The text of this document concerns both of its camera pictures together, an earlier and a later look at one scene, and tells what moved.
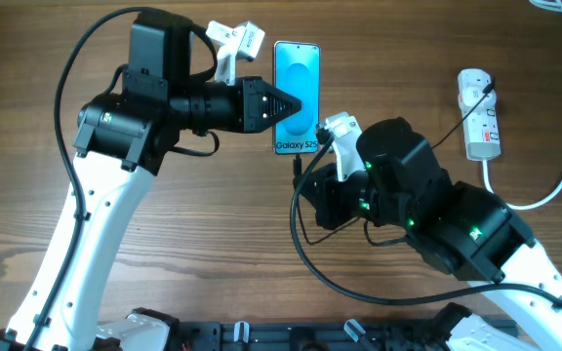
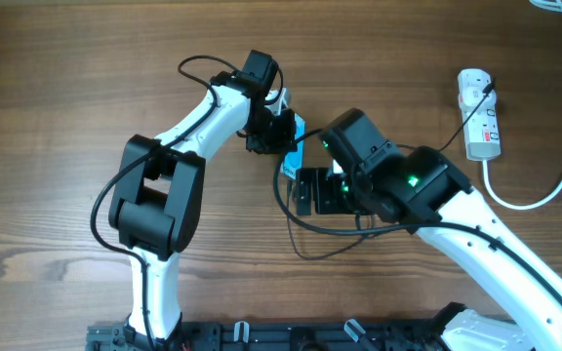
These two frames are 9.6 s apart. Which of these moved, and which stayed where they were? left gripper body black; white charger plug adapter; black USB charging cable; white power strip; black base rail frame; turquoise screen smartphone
Moved: black USB charging cable; turquoise screen smartphone; left gripper body black
Stayed: white power strip; black base rail frame; white charger plug adapter
